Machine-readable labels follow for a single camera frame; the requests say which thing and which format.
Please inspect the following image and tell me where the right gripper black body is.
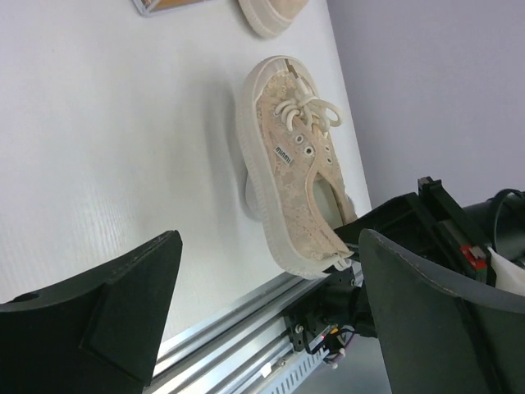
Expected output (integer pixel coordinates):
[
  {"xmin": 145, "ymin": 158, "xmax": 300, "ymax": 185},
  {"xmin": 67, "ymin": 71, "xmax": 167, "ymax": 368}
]
[{"xmin": 410, "ymin": 176, "xmax": 492, "ymax": 283}]

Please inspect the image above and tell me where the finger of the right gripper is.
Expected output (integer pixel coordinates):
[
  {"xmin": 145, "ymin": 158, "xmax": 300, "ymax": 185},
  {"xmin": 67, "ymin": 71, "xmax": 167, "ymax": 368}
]
[{"xmin": 336, "ymin": 192, "xmax": 435, "ymax": 262}]

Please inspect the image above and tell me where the aluminium mounting rail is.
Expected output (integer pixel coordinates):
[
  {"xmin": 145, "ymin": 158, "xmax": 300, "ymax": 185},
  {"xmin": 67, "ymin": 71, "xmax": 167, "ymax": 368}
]
[{"xmin": 145, "ymin": 273, "xmax": 328, "ymax": 393}]

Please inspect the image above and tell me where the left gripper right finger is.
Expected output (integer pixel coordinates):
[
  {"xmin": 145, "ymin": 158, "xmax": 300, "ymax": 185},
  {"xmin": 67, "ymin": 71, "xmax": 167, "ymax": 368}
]
[{"xmin": 359, "ymin": 230, "xmax": 524, "ymax": 393}]

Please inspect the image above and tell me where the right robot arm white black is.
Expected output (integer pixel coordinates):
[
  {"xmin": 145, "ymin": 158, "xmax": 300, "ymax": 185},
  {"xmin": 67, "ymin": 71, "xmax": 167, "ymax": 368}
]
[{"xmin": 335, "ymin": 176, "xmax": 524, "ymax": 286}]

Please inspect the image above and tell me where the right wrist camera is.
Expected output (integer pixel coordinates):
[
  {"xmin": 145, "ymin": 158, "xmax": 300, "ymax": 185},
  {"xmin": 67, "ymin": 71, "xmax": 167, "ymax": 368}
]
[{"xmin": 488, "ymin": 247, "xmax": 525, "ymax": 296}]

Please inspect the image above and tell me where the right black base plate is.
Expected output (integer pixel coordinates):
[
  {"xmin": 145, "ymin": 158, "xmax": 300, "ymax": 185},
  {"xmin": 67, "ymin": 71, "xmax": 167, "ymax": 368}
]
[{"xmin": 284, "ymin": 263, "xmax": 377, "ymax": 356}]

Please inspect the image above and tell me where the white wire wooden shoe shelf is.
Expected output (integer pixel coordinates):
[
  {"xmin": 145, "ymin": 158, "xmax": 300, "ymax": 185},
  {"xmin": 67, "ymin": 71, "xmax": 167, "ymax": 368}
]
[{"xmin": 131, "ymin": 0, "xmax": 206, "ymax": 17}]

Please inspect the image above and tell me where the beige lace sneaker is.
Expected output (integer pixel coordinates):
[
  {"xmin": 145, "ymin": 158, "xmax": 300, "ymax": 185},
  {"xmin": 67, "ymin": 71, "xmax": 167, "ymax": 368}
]
[
  {"xmin": 238, "ymin": 0, "xmax": 308, "ymax": 39},
  {"xmin": 236, "ymin": 55, "xmax": 357, "ymax": 279}
]

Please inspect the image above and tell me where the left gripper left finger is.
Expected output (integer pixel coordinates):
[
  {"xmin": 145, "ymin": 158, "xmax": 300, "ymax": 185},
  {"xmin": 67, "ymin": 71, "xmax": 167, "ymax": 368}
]
[{"xmin": 1, "ymin": 231, "xmax": 183, "ymax": 393}]

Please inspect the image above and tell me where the perforated cable duct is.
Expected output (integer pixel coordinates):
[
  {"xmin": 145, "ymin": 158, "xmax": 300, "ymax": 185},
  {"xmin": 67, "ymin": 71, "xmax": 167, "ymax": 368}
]
[{"xmin": 253, "ymin": 348, "xmax": 370, "ymax": 394}]

